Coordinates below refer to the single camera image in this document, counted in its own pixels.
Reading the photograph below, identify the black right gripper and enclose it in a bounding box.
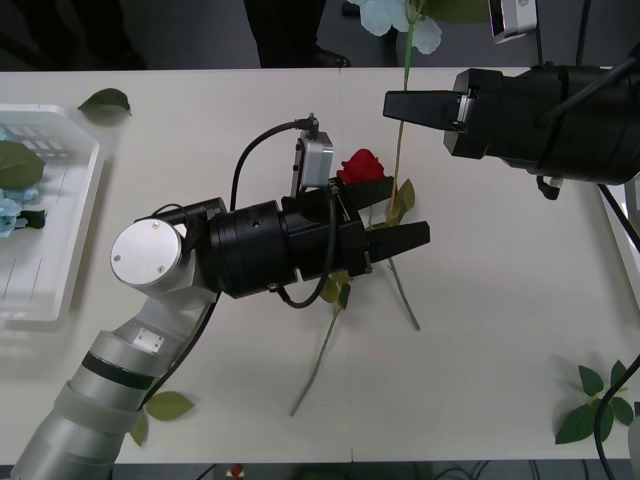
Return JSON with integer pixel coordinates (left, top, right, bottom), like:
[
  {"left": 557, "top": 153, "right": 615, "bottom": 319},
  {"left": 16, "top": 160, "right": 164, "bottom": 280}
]
[{"left": 383, "top": 64, "right": 569, "bottom": 176}]

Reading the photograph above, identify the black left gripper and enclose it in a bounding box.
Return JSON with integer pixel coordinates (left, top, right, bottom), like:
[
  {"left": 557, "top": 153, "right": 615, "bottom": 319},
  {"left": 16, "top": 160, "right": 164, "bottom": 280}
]
[{"left": 279, "top": 177, "right": 433, "bottom": 284}]

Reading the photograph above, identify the red rose with bent stem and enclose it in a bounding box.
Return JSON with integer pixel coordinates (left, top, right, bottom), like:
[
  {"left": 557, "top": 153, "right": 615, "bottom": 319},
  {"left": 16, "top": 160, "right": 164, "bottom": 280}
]
[{"left": 335, "top": 148, "right": 422, "bottom": 331}]

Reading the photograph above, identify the black stand base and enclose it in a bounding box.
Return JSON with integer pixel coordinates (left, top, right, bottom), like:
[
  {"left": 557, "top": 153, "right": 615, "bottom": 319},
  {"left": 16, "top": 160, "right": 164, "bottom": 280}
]
[{"left": 382, "top": 27, "right": 402, "bottom": 67}]

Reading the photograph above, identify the red rose with long stem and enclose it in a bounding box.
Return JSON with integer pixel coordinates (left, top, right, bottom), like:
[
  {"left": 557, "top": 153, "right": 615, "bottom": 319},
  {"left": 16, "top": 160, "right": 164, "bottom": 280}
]
[{"left": 290, "top": 272, "right": 354, "bottom": 417}]

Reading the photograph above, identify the person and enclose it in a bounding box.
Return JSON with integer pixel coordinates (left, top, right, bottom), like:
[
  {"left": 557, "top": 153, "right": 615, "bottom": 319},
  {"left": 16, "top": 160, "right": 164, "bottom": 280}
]
[{"left": 243, "top": 0, "right": 351, "bottom": 69}]

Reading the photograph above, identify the dark green leaf twig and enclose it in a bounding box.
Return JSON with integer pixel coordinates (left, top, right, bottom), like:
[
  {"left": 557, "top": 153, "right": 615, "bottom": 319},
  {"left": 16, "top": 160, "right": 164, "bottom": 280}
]
[{"left": 555, "top": 359, "right": 635, "bottom": 445}]

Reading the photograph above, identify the light green leaf twig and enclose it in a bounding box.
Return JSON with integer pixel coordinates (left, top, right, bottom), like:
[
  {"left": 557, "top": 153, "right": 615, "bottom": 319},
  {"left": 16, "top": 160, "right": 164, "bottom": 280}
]
[{"left": 130, "top": 390, "right": 195, "bottom": 448}]

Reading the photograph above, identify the single dark green leaf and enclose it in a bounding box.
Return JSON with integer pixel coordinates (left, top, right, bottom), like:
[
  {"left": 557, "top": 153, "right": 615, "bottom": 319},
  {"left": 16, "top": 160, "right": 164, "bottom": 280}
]
[{"left": 77, "top": 88, "right": 133, "bottom": 117}]

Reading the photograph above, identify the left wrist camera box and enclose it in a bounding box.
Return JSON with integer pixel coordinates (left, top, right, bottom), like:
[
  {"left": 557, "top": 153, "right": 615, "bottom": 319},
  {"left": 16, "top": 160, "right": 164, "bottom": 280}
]
[{"left": 291, "top": 128, "right": 335, "bottom": 191}]

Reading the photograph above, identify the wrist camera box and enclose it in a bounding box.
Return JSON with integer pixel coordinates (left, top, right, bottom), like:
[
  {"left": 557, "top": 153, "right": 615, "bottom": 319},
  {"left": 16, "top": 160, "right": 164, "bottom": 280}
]
[
  {"left": 291, "top": 128, "right": 335, "bottom": 191},
  {"left": 487, "top": 0, "right": 540, "bottom": 45}
]

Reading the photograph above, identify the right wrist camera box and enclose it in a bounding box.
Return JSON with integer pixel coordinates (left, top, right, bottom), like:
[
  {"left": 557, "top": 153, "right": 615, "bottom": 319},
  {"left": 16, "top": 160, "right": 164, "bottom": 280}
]
[{"left": 487, "top": 0, "right": 540, "bottom": 45}]

